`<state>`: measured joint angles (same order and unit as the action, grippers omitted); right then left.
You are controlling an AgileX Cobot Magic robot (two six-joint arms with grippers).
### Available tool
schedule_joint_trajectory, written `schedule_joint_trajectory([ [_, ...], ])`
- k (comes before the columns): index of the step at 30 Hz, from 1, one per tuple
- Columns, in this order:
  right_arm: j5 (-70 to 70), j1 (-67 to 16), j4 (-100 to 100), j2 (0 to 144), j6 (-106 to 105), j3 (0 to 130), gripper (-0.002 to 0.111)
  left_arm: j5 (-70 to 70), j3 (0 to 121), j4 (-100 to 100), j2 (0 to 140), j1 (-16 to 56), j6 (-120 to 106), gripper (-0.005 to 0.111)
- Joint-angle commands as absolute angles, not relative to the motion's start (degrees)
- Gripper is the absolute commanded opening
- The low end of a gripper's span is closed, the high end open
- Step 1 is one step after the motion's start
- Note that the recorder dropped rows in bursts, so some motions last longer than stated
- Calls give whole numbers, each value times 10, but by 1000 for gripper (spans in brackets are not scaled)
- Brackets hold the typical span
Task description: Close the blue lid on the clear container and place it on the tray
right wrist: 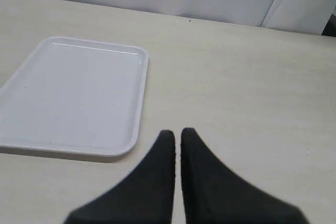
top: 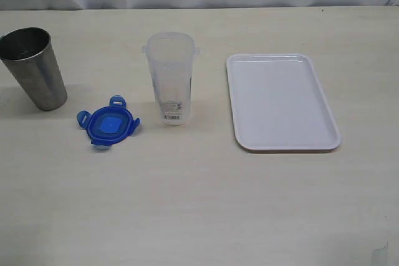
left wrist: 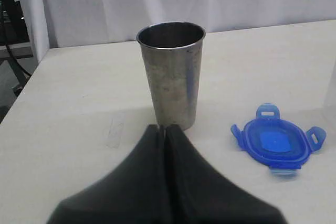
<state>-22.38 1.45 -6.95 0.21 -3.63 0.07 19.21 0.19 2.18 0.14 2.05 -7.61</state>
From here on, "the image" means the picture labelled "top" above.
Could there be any blue plastic container lid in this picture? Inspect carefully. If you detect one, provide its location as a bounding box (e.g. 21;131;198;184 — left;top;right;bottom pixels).
77;95;141;148

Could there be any stainless steel tumbler cup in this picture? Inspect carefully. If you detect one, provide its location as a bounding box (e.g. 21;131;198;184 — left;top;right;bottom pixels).
1;27;67;111

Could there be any tall clear plastic container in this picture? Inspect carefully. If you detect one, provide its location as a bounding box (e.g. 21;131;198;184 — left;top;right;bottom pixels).
142;32;198;126

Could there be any white rectangular tray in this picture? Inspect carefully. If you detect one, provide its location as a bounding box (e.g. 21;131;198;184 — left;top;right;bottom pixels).
226;54;342;152

